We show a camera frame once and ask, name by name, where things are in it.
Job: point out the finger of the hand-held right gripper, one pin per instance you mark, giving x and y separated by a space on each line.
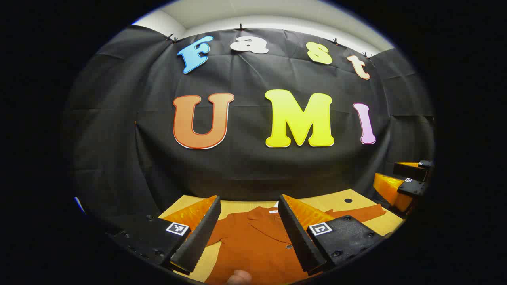
410 172
388 188

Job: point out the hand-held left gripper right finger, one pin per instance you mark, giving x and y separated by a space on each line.
297 237

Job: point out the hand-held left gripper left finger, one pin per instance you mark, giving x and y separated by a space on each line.
202 237

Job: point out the orange button-up shirt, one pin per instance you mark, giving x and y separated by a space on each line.
257 245

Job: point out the black backdrop cloth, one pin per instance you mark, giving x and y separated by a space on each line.
245 170

